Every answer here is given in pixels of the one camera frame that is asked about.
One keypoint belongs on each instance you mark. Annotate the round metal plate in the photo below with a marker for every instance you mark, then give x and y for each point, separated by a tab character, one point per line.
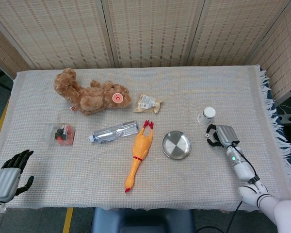
176	145

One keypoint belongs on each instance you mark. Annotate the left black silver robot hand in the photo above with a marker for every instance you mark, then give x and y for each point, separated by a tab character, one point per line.
4	182

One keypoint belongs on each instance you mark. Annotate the clear plastic water bottle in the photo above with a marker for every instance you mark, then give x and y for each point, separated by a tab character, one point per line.
111	133

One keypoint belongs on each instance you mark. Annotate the clear box with toy blocks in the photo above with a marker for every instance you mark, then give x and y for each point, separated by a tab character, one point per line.
60	134

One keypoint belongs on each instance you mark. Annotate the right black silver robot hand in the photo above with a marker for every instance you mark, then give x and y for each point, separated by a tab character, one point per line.
226	134

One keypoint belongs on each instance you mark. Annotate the clear snack bag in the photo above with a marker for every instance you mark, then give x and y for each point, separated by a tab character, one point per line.
146	103

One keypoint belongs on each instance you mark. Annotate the yellow rubber chicken toy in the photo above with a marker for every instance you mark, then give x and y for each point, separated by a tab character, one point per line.
140	145

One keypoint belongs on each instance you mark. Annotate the woven bamboo screen panel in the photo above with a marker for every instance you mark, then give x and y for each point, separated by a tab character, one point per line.
2	53
232	31
155	31
281	60
51	31

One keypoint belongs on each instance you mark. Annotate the blue fabric under tablecloth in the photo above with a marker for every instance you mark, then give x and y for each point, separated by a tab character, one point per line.
280	126

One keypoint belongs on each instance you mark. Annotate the grey metal bracket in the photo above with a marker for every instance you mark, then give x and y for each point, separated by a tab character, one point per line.
289	119

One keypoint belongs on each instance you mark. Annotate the brown plush teddy bear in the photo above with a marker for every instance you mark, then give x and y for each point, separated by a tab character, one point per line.
92	97

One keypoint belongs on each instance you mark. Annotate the white paper cup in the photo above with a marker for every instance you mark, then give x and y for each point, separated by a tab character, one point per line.
206	117

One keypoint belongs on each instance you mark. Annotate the blue padded robot base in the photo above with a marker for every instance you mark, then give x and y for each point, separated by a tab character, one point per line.
140	218

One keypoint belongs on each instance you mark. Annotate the beige woven tablecloth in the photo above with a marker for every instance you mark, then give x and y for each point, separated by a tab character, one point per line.
196	182

